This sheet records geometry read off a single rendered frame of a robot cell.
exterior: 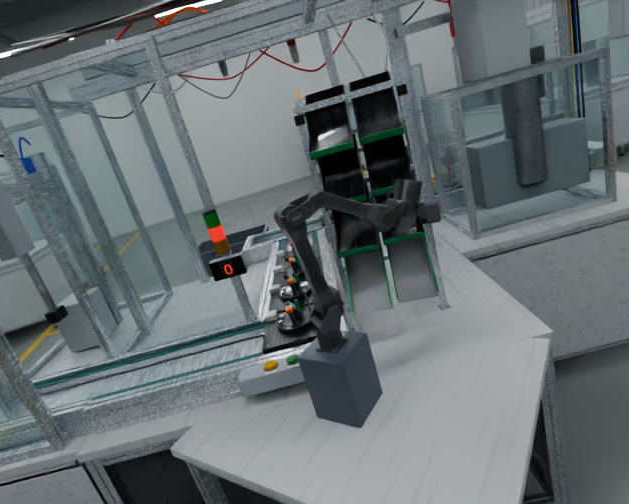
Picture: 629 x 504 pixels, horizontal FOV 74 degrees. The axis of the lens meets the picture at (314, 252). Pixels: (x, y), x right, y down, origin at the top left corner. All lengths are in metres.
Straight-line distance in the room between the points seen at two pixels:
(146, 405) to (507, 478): 1.06
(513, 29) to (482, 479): 1.77
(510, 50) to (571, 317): 1.29
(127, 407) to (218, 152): 10.61
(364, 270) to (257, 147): 10.57
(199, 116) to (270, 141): 1.95
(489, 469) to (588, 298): 1.51
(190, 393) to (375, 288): 0.69
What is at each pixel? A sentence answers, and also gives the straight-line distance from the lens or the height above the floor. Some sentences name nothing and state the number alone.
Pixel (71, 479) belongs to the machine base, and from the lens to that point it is 1.72.
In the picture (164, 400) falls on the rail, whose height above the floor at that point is 0.92.
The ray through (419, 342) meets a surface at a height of 0.86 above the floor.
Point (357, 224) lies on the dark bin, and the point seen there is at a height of 1.25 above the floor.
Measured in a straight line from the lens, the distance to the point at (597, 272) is 2.38.
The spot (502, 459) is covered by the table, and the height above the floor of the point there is 0.86.
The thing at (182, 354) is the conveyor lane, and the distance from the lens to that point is 1.72.
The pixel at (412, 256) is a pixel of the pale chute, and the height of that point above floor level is 1.10.
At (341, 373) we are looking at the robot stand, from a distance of 1.06.
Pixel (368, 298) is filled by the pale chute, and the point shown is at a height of 1.02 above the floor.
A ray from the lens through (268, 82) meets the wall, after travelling 11.99.
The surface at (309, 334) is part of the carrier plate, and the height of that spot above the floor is 0.97.
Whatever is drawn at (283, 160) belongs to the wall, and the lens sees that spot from 11.97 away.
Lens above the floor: 1.64
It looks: 18 degrees down
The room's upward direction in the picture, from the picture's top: 16 degrees counter-clockwise
